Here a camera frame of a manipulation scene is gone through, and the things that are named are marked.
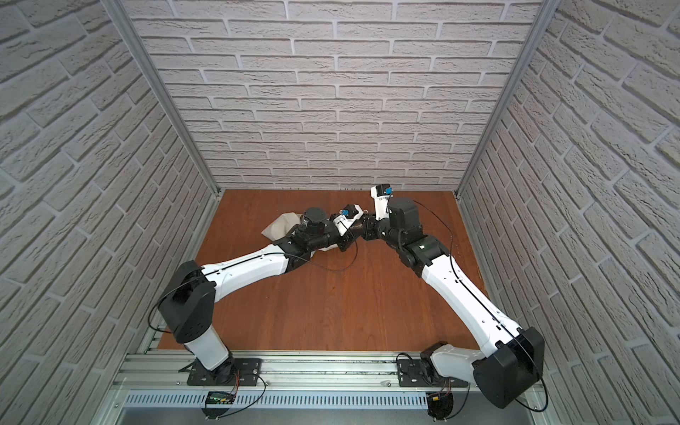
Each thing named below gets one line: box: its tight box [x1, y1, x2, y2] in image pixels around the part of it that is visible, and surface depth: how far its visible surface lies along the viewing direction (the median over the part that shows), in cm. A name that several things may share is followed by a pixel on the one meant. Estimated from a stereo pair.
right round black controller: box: [425, 391, 455, 423], surface depth 72 cm
